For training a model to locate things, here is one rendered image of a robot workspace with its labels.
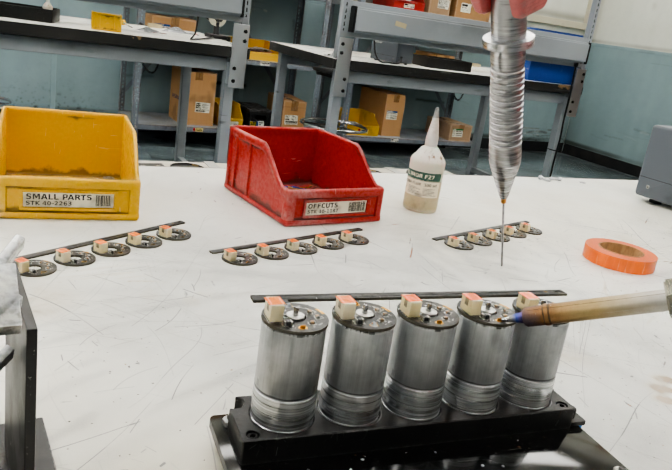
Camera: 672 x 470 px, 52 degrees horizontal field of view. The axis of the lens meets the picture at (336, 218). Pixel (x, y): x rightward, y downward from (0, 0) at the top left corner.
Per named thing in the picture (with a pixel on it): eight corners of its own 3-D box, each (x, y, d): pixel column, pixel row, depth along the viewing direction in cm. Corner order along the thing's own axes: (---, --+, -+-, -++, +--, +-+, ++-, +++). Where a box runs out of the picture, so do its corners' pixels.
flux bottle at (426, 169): (395, 205, 68) (412, 103, 65) (417, 202, 70) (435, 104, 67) (421, 215, 65) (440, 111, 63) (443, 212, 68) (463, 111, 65)
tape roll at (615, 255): (591, 245, 64) (594, 233, 64) (659, 264, 61) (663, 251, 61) (574, 259, 59) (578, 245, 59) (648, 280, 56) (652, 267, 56)
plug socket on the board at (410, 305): (425, 317, 27) (428, 301, 27) (406, 318, 27) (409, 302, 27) (416, 308, 28) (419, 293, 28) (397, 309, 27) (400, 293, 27)
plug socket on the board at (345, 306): (360, 319, 26) (363, 303, 26) (339, 320, 26) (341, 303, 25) (352, 310, 27) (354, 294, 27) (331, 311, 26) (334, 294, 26)
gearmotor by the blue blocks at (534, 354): (556, 424, 30) (584, 318, 29) (510, 429, 30) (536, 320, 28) (523, 394, 33) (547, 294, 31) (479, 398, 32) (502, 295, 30)
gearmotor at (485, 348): (503, 429, 29) (529, 320, 28) (453, 435, 28) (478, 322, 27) (472, 398, 32) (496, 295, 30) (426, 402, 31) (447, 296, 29)
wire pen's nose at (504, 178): (481, 199, 25) (482, 162, 24) (498, 187, 25) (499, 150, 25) (508, 208, 24) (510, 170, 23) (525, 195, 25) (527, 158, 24)
